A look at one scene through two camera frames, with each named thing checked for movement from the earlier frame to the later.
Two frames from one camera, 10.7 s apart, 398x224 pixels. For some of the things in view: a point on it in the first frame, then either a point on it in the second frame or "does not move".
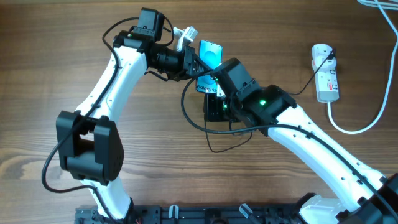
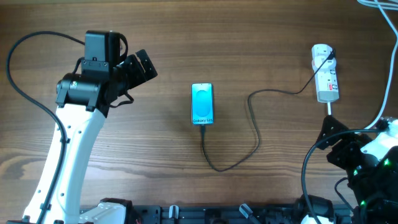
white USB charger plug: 319,58 does not move
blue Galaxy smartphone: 211,53 -> 202,103
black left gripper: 191,58 -> 137,76
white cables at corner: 388,4 does not move
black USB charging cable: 331,55 -> 254,121
